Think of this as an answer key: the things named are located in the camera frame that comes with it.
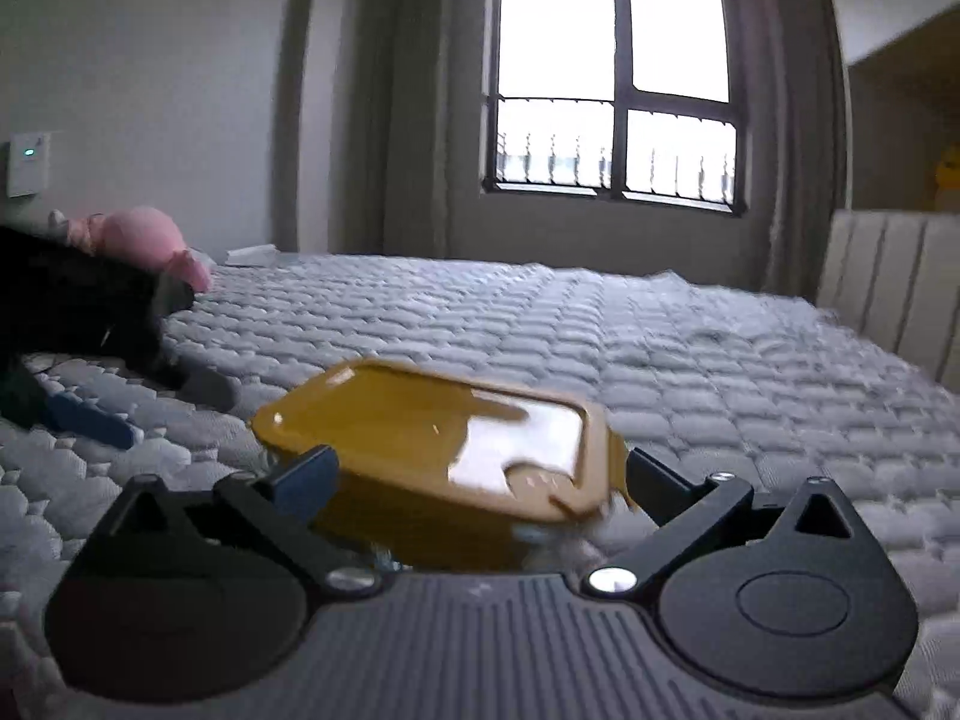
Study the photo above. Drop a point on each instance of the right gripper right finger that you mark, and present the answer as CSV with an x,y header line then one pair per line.
x,y
693,519

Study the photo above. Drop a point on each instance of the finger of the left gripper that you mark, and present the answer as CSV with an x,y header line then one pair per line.
x,y
76,417

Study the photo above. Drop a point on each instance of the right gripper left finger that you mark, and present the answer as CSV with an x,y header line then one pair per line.
x,y
271,517

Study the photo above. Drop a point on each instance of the yellow container lid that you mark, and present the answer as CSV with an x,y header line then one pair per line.
x,y
445,473

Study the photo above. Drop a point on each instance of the black clothing pile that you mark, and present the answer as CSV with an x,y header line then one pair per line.
x,y
59,300

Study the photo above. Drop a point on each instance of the pink plush toy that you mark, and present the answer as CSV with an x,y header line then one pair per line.
x,y
143,236

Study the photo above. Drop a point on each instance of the grey quilted bedspread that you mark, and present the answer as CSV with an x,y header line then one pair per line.
x,y
706,379

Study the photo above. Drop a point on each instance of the white paper on bed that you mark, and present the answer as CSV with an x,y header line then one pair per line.
x,y
253,256

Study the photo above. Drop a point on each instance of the beige padded headboard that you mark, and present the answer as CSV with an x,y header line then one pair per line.
x,y
892,277

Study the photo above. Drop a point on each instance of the grey curtain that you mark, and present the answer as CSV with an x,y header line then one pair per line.
x,y
797,140

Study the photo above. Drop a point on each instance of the yellow plush toy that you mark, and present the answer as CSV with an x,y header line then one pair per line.
x,y
947,181

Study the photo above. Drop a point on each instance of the barred window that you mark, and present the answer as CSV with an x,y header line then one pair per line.
x,y
625,100

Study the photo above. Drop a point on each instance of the white wall switch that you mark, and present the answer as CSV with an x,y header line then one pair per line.
x,y
28,164

